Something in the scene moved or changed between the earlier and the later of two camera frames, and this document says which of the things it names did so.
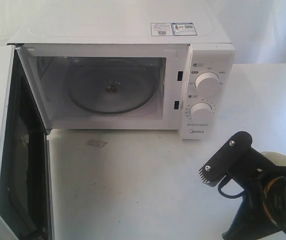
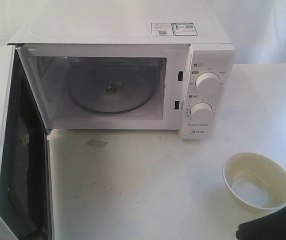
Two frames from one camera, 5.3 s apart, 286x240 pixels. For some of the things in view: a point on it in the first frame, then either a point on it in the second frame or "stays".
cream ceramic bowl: x=279 y=159 to x=258 y=182
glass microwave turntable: x=112 y=85 stays
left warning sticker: x=161 y=29 stays
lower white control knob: x=201 y=112 stays
